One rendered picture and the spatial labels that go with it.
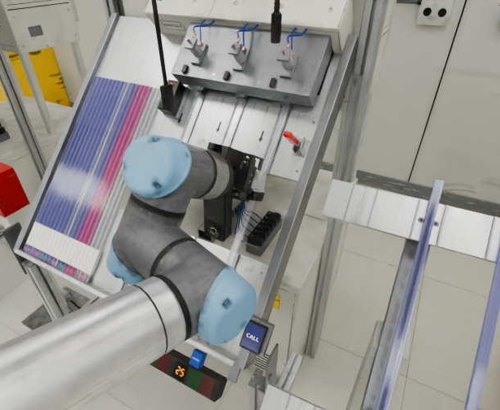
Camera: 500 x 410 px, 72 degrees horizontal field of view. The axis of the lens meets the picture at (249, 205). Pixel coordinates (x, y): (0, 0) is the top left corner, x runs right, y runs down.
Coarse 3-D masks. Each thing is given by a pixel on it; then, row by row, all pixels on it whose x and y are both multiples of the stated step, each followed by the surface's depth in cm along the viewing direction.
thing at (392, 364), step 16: (432, 192) 57; (432, 208) 57; (432, 224) 56; (416, 256) 55; (416, 272) 55; (416, 288) 54; (400, 320) 53; (400, 336) 53; (400, 352) 52; (384, 384) 52; (384, 400) 51
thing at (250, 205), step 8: (280, 112) 74; (288, 112) 75; (280, 120) 74; (280, 128) 74; (272, 136) 74; (272, 144) 73; (272, 152) 73; (264, 160) 73; (264, 168) 73; (248, 208) 72; (248, 216) 72; (240, 224) 72; (240, 232) 72; (240, 240) 71; (232, 248) 71; (232, 256) 71; (232, 264) 71
